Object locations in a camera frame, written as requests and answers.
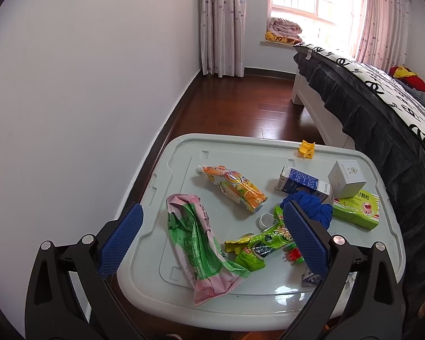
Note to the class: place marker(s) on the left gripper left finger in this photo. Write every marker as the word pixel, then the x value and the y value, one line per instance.
pixel 69 295

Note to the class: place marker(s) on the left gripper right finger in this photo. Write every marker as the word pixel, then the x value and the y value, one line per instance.
pixel 358 296

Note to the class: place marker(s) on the green medicine box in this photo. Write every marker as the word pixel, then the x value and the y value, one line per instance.
pixel 361 210

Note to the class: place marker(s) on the blue cloth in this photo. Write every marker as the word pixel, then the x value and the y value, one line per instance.
pixel 312 207

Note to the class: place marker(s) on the white square box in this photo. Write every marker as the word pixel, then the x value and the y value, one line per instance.
pixel 346 178

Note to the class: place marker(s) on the green snack wrapper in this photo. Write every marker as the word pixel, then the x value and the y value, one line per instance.
pixel 251 250

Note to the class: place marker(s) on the white bottle cap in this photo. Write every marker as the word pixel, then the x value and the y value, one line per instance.
pixel 266 221

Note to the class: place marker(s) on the blue white milk carton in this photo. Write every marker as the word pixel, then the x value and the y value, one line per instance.
pixel 292 181

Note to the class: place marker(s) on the pink green plastic bag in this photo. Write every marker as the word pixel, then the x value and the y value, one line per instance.
pixel 198 250

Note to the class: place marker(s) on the orange juice pouch wrapper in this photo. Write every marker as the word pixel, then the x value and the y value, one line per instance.
pixel 235 186

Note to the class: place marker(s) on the red green small toy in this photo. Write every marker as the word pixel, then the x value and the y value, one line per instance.
pixel 294 256

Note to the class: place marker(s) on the grey plastic storage box lid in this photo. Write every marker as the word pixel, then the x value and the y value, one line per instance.
pixel 150 275

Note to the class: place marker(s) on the yellow plastic clip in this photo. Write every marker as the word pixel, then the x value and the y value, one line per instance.
pixel 306 150

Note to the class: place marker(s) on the bed with black white blanket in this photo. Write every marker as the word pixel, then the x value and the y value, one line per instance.
pixel 396 147

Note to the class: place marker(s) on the red yellow pillow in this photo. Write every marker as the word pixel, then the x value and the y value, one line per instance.
pixel 408 77

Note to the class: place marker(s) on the right pink curtain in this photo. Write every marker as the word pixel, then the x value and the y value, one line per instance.
pixel 385 33

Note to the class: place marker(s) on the pink curtain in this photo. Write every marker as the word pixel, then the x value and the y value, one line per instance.
pixel 222 37
pixel 385 33

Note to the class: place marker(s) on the folded pink blanket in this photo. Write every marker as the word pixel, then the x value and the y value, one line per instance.
pixel 283 31

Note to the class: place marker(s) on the left pink curtain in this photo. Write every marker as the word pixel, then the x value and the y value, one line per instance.
pixel 222 37

